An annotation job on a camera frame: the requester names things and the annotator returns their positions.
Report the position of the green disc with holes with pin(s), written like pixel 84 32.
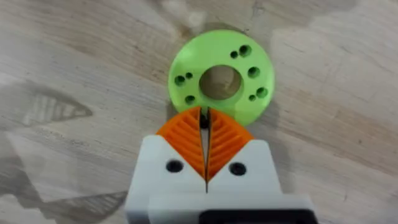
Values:
pixel 217 53

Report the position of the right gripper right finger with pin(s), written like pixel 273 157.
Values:
pixel 245 161

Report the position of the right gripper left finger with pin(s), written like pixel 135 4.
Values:
pixel 174 155

